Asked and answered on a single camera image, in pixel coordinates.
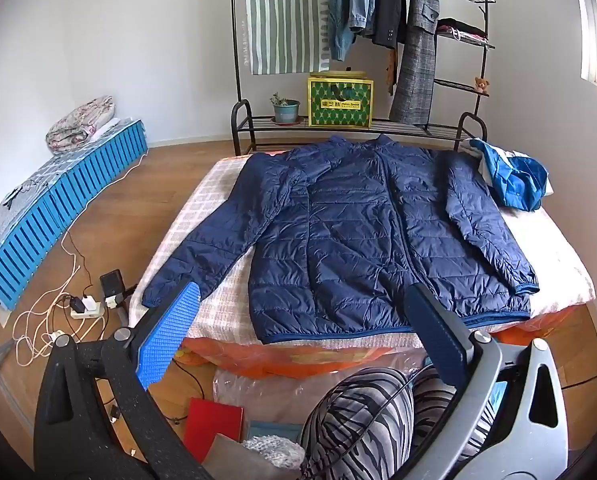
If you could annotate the zebra striped cloth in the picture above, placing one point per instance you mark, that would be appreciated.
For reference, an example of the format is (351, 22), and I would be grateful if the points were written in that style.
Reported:
(358, 420)

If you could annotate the grey plaid coat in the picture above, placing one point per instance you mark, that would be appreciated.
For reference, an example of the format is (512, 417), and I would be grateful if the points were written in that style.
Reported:
(418, 60)

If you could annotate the red book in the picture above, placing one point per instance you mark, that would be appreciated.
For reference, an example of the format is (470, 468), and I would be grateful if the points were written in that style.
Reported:
(213, 425)

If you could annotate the floral folded quilt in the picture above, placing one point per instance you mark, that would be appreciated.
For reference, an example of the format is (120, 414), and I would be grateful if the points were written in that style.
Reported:
(78, 125)

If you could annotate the navy puffer jacket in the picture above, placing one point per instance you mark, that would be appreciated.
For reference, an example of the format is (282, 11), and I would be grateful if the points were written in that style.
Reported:
(348, 240)

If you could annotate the denim jacket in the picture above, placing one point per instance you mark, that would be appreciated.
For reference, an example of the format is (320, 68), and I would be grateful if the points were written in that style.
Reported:
(351, 5)

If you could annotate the black power bank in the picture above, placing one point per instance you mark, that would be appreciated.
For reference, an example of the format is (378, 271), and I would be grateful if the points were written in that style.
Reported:
(111, 285)

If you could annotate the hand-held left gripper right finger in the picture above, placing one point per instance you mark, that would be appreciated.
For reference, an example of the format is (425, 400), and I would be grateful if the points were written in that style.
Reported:
(438, 332)

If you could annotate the blue and white garment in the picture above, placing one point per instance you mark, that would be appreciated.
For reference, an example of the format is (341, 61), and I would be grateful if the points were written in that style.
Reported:
(513, 180)

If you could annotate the white power strip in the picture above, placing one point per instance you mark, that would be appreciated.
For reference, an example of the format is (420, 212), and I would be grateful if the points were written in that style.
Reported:
(88, 308)

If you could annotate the teal box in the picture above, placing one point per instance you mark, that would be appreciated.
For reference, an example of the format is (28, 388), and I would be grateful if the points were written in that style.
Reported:
(276, 431)

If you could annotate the orange scarf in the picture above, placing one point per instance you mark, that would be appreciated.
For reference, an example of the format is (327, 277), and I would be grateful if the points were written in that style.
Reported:
(391, 72)

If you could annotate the black metal clothes rack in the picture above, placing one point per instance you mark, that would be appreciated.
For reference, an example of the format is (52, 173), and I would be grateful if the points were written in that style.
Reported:
(418, 127)

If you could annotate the orange plastic-wrapped mattress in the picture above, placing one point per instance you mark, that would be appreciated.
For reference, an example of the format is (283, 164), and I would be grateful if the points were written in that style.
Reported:
(278, 360)

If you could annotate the small teddy bear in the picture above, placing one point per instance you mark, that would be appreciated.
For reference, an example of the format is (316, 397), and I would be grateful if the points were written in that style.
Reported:
(481, 85)

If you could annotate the white knitted cloth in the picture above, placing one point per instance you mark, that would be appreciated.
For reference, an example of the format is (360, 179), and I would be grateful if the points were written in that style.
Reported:
(273, 450)

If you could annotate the green and yellow gift bag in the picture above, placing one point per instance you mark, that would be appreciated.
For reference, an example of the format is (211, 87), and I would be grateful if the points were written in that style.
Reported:
(341, 102)

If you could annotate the green striped hanging cloth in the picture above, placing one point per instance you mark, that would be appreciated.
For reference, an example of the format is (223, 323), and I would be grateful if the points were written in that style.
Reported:
(283, 15)

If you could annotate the blue slatted folding frame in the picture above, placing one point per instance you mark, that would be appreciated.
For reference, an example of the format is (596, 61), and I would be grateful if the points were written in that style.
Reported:
(63, 210)

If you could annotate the folded dark and pink clothes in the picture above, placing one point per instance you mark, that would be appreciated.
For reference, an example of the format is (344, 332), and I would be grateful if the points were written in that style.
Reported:
(461, 29)

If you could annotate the clear plastic bag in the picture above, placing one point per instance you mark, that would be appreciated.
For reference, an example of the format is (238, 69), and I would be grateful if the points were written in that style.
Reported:
(268, 390)

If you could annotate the dark blazer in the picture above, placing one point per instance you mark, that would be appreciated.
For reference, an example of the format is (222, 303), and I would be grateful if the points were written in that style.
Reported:
(391, 10)

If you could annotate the small potted plant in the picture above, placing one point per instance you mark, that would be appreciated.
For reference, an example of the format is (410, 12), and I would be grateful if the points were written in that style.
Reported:
(284, 110)

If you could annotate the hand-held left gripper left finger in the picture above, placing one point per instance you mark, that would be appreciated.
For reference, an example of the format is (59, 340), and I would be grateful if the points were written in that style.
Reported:
(171, 332)

